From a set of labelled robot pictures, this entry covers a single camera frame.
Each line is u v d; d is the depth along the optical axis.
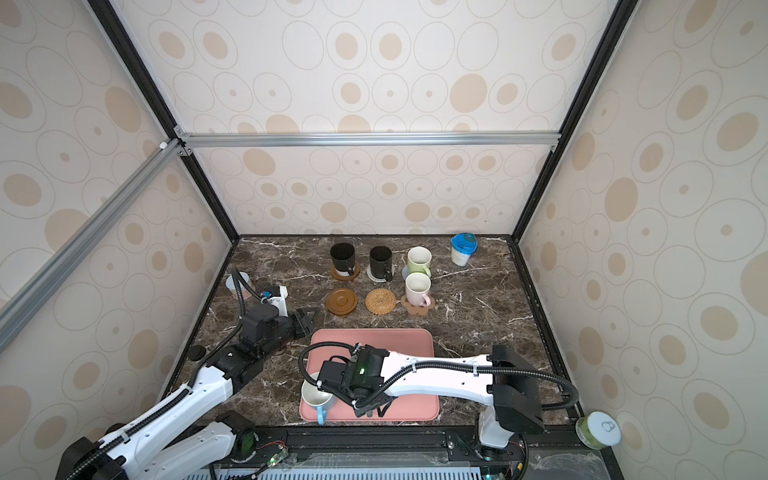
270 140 1.98
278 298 0.72
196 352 0.87
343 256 1.00
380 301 1.00
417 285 0.98
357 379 0.50
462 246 1.05
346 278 1.06
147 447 0.43
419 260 1.03
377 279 1.06
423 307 0.98
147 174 0.78
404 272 1.09
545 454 0.73
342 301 1.00
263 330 0.59
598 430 0.72
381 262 1.03
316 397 0.81
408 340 0.93
